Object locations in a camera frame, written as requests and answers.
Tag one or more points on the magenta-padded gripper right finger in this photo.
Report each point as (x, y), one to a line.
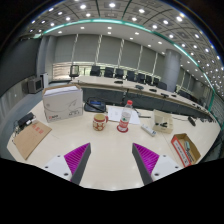
(166, 165)

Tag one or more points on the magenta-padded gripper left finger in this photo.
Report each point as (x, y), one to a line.
(56, 165)

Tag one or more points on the clear red-capped water bottle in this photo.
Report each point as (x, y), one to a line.
(125, 118)

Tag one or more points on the brown cardboard box red label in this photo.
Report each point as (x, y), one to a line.
(178, 148)

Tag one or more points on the teal stapler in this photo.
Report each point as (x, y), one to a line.
(188, 148)

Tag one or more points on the brown kraft paper envelope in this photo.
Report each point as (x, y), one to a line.
(31, 138)

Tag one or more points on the white remote control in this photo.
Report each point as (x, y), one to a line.
(148, 130)

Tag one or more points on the white open organizer box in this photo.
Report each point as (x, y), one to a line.
(163, 118)

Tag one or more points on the black conference microphone unit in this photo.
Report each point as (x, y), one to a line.
(191, 121)

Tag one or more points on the black power adapter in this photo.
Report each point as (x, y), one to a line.
(26, 119)

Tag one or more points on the red and cream patterned mug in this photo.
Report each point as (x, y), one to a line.
(99, 122)

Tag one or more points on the large white cardboard box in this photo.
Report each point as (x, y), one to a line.
(62, 105)

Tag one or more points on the black desk device with screen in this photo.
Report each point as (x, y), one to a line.
(95, 106)

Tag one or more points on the white printed paper sheet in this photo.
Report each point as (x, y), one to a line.
(114, 114)

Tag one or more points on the grey boxy monitor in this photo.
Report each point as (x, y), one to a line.
(35, 85)

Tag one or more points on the long curved conference desk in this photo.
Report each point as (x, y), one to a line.
(110, 95)

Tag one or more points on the row of black office chairs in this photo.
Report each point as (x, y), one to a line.
(109, 71)

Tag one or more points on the recessed ceiling lights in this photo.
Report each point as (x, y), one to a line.
(112, 4)

